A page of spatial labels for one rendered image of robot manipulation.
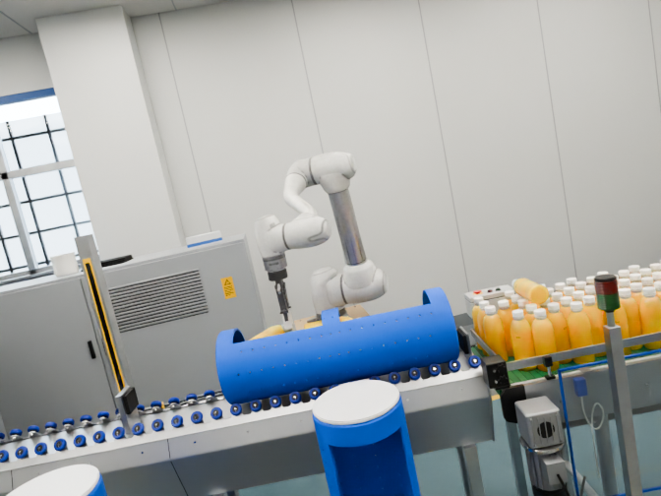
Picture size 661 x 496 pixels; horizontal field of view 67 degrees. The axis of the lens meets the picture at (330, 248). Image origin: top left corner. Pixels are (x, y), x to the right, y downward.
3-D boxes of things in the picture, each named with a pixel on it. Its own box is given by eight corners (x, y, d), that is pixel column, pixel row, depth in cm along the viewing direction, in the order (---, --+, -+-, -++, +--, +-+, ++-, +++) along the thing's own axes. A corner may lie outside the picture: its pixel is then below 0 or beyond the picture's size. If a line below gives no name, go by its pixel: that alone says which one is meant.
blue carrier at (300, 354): (240, 379, 213) (222, 319, 205) (444, 339, 211) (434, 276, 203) (230, 421, 186) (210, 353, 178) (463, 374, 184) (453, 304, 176)
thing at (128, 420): (135, 422, 204) (125, 386, 202) (145, 420, 204) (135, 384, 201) (125, 434, 194) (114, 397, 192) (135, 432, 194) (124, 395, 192)
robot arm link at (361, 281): (351, 295, 266) (392, 289, 259) (345, 310, 251) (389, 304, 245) (313, 154, 242) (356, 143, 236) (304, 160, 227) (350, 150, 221)
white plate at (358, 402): (296, 403, 163) (297, 407, 163) (342, 432, 139) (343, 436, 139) (365, 372, 177) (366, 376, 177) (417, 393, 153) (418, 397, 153)
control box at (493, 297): (467, 314, 228) (463, 292, 227) (510, 305, 228) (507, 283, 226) (473, 320, 218) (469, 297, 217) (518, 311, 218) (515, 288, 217)
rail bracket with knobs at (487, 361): (482, 382, 181) (478, 355, 180) (502, 378, 181) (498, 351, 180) (491, 394, 171) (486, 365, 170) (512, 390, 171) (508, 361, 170)
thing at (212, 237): (187, 248, 359) (185, 237, 358) (221, 240, 365) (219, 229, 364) (187, 249, 347) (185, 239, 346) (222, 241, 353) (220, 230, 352)
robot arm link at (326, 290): (320, 306, 270) (311, 267, 267) (352, 302, 265) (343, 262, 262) (311, 316, 255) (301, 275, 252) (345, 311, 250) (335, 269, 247)
